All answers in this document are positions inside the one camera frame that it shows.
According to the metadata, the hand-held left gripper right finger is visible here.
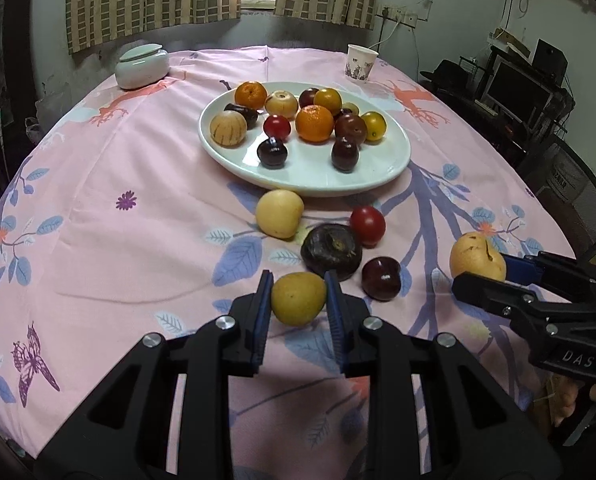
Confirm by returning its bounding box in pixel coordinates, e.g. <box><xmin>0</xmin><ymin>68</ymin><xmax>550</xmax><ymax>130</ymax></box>
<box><xmin>324</xmin><ymin>270</ymin><xmax>563</xmax><ymax>480</ymax></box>

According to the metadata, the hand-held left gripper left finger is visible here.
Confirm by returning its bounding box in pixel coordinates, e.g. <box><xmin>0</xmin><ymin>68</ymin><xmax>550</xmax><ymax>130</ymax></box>
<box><xmin>33</xmin><ymin>270</ymin><xmax>275</xmax><ymax>480</ymax></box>

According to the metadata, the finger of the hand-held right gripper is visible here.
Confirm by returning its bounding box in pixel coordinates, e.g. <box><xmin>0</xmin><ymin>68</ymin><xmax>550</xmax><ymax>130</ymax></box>
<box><xmin>504</xmin><ymin>252</ymin><xmax>596</xmax><ymax>306</ymax></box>
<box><xmin>452</xmin><ymin>271</ymin><xmax>596</xmax><ymax>341</ymax></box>

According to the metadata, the yellow pear with brown marks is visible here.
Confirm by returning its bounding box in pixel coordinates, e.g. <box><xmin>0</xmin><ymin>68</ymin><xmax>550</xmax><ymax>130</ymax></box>
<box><xmin>450</xmin><ymin>231</ymin><xmax>507</xmax><ymax>283</ymax></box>

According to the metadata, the yellow round pear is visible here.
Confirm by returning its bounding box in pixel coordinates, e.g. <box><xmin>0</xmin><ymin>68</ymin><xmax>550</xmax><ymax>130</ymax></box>
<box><xmin>270</xmin><ymin>271</ymin><xmax>327</xmax><ymax>327</ymax></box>

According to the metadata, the white round plate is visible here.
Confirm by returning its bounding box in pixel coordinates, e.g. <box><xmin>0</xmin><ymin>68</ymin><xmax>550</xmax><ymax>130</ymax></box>
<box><xmin>198</xmin><ymin>81</ymin><xmax>411</xmax><ymax>198</ymax></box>

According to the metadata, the tan purple-striped melon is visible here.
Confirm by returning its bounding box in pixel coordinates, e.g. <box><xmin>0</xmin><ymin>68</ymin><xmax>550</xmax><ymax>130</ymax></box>
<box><xmin>209</xmin><ymin>111</ymin><xmax>247</xmax><ymax>148</ymax></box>

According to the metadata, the large orange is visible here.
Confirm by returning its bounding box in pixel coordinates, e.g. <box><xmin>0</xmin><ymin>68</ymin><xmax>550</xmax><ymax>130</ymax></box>
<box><xmin>295</xmin><ymin>104</ymin><xmax>335</xmax><ymax>143</ymax></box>

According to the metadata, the dark red plum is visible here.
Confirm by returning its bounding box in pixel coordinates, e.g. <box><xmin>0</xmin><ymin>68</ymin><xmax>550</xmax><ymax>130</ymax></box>
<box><xmin>334</xmin><ymin>113</ymin><xmax>369</xmax><ymax>146</ymax></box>
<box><xmin>361</xmin><ymin>256</ymin><xmax>403</xmax><ymax>302</ymax></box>

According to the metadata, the dark brown water chestnut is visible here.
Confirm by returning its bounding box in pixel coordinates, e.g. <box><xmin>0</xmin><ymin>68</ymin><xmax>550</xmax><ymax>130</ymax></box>
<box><xmin>300</xmin><ymin>223</ymin><xmax>363</xmax><ymax>282</ymax></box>

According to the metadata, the black mesh chair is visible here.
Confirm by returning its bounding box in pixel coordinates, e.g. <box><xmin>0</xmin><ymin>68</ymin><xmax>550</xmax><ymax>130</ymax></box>
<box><xmin>522</xmin><ymin>135</ymin><xmax>596</xmax><ymax>261</ymax></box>

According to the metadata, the red tomato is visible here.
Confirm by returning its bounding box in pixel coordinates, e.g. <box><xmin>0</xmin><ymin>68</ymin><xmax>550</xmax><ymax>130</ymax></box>
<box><xmin>349</xmin><ymin>205</ymin><xmax>387</xmax><ymax>248</ymax></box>
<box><xmin>263</xmin><ymin>114</ymin><xmax>292</xmax><ymax>140</ymax></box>

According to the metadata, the pale yellow pear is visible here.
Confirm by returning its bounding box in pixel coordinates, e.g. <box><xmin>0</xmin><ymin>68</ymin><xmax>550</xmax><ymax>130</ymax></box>
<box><xmin>255</xmin><ymin>189</ymin><xmax>305</xmax><ymax>240</ymax></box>

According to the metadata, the pink printed tablecloth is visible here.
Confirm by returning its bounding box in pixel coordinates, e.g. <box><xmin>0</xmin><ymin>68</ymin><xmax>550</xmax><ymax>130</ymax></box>
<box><xmin>0</xmin><ymin>46</ymin><xmax>593</xmax><ymax>480</ymax></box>

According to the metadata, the computer monitor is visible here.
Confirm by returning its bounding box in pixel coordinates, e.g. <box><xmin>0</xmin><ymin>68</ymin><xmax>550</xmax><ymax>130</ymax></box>
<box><xmin>482</xmin><ymin>57</ymin><xmax>558</xmax><ymax>121</ymax></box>

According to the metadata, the yellow tomato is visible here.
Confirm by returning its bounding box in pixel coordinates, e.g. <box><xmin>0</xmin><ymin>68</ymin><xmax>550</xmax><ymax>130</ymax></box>
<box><xmin>360</xmin><ymin>111</ymin><xmax>387</xmax><ymax>142</ymax></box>

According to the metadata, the elongated dark purple plum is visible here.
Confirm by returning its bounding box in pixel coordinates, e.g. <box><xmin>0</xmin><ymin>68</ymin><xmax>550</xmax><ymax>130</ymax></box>
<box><xmin>223</xmin><ymin>103</ymin><xmax>259</xmax><ymax>130</ymax></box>

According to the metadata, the black hat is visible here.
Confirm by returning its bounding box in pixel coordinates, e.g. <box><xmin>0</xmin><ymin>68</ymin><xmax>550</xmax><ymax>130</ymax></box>
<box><xmin>420</xmin><ymin>60</ymin><xmax>473</xmax><ymax>86</ymax></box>

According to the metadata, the black speaker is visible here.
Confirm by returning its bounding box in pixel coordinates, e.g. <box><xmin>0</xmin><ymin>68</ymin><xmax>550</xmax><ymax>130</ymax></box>
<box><xmin>532</xmin><ymin>39</ymin><xmax>568</xmax><ymax>81</ymax></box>

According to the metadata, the tan melon with stem hole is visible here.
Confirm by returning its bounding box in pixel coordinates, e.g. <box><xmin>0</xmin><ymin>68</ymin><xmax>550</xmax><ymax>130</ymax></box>
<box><xmin>264</xmin><ymin>90</ymin><xmax>299</xmax><ymax>118</ymax></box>

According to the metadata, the orange-yellow tomato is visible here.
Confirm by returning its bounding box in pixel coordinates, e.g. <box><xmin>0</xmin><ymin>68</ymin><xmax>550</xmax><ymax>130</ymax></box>
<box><xmin>314</xmin><ymin>88</ymin><xmax>343</xmax><ymax>116</ymax></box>

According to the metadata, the small orange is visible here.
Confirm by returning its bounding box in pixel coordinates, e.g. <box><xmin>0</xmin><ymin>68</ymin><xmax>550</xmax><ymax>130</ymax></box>
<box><xmin>234</xmin><ymin>81</ymin><xmax>269</xmax><ymax>112</ymax></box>

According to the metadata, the printed paper cup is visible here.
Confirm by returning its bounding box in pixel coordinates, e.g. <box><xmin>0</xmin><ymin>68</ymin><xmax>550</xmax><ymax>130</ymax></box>
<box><xmin>345</xmin><ymin>44</ymin><xmax>380</xmax><ymax>84</ymax></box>

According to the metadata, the pale green lidded jar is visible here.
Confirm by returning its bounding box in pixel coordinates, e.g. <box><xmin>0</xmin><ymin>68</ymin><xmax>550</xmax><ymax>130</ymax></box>
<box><xmin>115</xmin><ymin>43</ymin><xmax>171</xmax><ymax>91</ymax></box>

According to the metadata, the white power cable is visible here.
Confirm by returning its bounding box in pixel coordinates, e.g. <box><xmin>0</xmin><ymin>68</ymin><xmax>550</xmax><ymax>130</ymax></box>
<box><xmin>373</xmin><ymin>20</ymin><xmax>403</xmax><ymax>53</ymax></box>

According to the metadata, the wall power strip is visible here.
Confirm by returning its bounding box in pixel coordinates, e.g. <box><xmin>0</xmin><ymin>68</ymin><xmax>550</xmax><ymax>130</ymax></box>
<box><xmin>380</xmin><ymin>6</ymin><xmax>419</xmax><ymax>28</ymax></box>

